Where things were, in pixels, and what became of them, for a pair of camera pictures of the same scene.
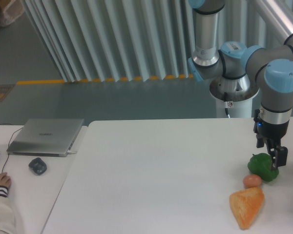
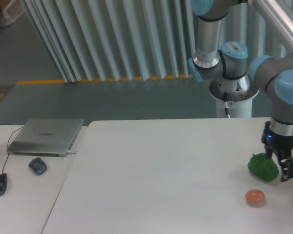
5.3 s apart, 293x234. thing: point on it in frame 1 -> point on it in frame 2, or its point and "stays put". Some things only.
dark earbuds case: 38,165 stays put
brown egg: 251,181 -> 255,197
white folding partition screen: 126,40 stays put
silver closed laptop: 49,137 stays put
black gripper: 274,133 -> 282,139
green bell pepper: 260,164 stays put
